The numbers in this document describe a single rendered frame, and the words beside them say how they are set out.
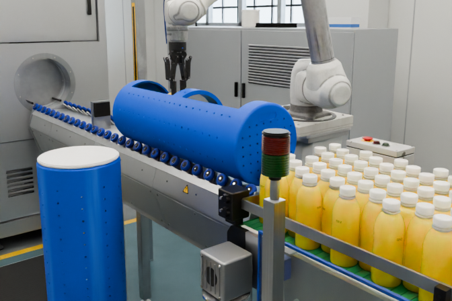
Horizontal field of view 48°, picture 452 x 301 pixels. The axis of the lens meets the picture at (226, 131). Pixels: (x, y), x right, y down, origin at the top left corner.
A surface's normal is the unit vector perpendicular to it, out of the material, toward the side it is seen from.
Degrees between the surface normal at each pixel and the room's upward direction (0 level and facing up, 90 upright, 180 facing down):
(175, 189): 71
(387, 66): 90
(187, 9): 94
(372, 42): 90
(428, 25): 90
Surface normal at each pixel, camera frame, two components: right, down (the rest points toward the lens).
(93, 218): 0.52, 0.18
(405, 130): -0.77, 0.14
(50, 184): -0.44, 0.19
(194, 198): -0.74, -0.20
